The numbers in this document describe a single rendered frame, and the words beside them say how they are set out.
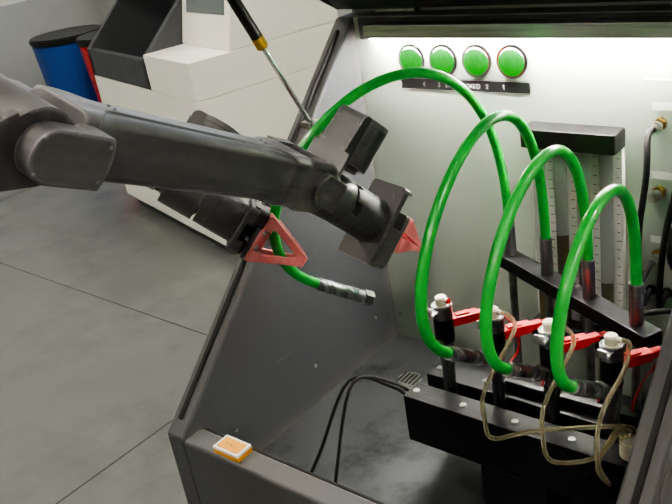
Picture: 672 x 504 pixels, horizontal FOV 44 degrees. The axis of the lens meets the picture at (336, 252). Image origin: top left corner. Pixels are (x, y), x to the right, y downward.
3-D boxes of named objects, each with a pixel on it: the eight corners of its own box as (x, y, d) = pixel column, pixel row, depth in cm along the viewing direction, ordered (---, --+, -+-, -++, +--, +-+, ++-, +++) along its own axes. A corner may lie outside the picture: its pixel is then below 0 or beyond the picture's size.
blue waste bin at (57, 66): (42, 131, 708) (14, 41, 676) (99, 110, 748) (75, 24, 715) (82, 137, 671) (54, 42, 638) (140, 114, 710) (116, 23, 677)
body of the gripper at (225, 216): (263, 203, 112) (215, 175, 111) (265, 213, 102) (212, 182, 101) (238, 244, 113) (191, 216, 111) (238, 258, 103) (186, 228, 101)
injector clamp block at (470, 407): (414, 476, 126) (402, 393, 119) (448, 438, 133) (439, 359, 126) (636, 563, 105) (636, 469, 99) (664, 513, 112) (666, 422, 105)
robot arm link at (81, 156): (-80, 128, 57) (16, 196, 52) (-55, 50, 56) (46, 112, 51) (266, 181, 95) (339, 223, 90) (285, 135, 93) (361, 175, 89)
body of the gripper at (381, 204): (416, 194, 100) (376, 168, 95) (378, 270, 100) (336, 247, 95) (383, 183, 105) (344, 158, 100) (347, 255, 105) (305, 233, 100)
